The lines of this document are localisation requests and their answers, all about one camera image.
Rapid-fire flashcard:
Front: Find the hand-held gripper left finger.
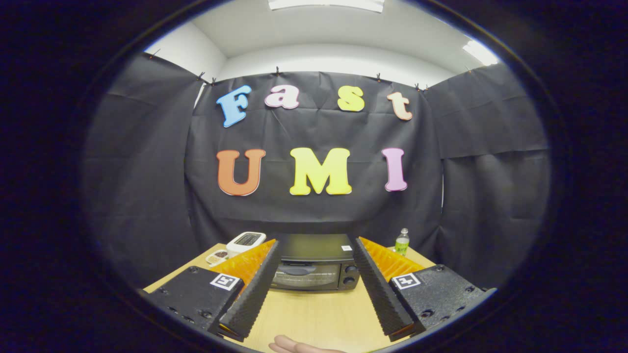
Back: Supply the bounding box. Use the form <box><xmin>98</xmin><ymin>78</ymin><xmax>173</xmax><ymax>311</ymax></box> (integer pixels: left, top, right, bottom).
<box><xmin>139</xmin><ymin>239</ymin><xmax>283</xmax><ymax>342</ymax></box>

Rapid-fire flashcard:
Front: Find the small ceiling light panel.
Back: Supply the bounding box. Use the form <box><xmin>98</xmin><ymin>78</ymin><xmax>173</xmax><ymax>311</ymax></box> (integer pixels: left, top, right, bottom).
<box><xmin>462</xmin><ymin>39</ymin><xmax>500</xmax><ymax>67</ymax></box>

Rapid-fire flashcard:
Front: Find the long ceiling light panel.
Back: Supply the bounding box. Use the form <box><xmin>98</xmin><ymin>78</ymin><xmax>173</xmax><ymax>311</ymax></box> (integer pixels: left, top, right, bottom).
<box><xmin>267</xmin><ymin>0</ymin><xmax>385</xmax><ymax>13</ymax></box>

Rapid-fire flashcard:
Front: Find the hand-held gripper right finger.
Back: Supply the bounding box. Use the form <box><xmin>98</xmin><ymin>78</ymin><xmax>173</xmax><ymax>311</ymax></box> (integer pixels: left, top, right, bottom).
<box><xmin>349</xmin><ymin>236</ymin><xmax>496</xmax><ymax>342</ymax></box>

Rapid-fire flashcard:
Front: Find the white pop-up toaster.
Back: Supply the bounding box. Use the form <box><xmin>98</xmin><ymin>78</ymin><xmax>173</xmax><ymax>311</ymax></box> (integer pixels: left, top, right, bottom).
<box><xmin>226</xmin><ymin>231</ymin><xmax>267</xmax><ymax>258</ymax></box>

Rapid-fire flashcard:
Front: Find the green label plastic bottle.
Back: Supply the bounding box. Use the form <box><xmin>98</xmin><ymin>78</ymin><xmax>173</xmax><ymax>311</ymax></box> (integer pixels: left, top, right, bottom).
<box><xmin>394</xmin><ymin>228</ymin><xmax>410</xmax><ymax>256</ymax></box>

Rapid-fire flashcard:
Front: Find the black toaster oven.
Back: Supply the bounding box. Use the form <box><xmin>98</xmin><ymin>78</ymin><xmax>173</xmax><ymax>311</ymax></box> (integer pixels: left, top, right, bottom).
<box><xmin>269</xmin><ymin>233</ymin><xmax>361</xmax><ymax>293</ymax></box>

